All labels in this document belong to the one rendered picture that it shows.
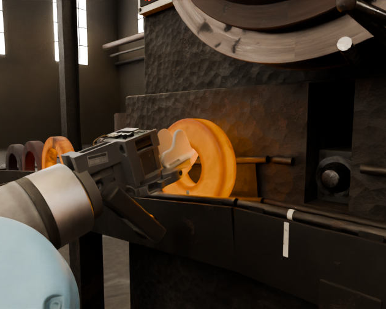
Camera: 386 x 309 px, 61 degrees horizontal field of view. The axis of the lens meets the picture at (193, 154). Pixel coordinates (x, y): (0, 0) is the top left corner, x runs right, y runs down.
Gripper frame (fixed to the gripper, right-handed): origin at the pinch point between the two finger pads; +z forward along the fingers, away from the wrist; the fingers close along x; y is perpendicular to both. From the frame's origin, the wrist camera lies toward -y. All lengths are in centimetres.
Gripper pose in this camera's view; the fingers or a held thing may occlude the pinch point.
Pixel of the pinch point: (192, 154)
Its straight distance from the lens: 53.0
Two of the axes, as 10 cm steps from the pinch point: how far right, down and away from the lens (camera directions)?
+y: -1.9, -9.3, -3.0
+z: 6.8, -3.5, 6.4
